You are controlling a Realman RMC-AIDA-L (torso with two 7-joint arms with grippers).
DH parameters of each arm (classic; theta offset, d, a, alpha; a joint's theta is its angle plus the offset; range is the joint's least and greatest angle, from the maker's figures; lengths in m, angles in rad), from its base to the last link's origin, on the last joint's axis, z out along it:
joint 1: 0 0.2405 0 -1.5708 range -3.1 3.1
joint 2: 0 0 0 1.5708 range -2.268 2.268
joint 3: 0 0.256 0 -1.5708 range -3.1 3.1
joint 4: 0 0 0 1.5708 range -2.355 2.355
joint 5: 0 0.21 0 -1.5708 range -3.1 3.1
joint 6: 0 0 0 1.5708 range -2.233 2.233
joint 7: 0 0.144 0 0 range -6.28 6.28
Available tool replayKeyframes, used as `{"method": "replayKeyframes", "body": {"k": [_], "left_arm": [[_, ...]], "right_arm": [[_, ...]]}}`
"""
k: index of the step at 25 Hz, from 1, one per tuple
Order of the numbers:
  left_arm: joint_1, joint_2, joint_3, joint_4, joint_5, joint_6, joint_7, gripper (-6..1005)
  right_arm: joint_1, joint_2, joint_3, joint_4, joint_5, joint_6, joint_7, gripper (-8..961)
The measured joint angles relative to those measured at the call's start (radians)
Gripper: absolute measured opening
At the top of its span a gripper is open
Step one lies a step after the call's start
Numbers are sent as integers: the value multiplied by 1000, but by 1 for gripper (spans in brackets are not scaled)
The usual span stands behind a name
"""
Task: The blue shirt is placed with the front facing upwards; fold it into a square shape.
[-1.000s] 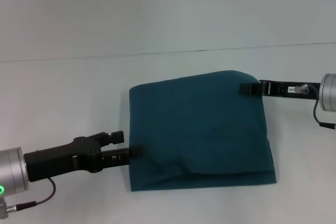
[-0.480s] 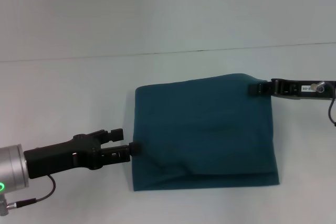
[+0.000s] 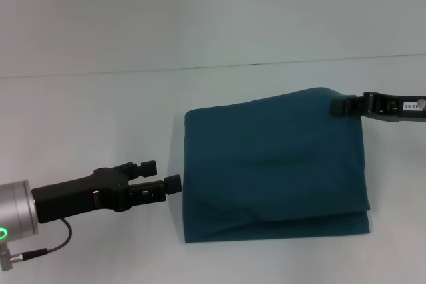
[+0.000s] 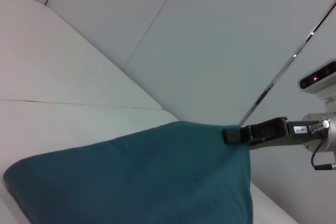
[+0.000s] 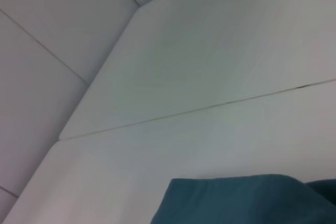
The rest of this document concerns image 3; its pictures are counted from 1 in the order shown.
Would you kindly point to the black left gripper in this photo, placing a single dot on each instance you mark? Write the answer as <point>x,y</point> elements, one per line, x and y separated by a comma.
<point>76,197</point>

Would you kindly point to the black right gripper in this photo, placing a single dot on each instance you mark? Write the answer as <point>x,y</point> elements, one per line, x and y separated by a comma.
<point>392,107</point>

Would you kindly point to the teal blue printed t-shirt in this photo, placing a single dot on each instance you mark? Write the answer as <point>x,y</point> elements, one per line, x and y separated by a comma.
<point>276,171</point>

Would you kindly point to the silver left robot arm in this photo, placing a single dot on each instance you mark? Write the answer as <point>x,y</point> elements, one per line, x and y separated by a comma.
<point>16,211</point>

